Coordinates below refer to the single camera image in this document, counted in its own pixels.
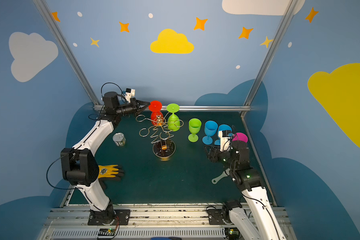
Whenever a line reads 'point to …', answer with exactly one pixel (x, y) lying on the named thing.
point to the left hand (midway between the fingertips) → (149, 102)
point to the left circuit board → (106, 232)
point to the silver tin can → (119, 139)
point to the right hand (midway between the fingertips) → (210, 144)
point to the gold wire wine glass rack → (163, 148)
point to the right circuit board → (232, 233)
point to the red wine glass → (157, 116)
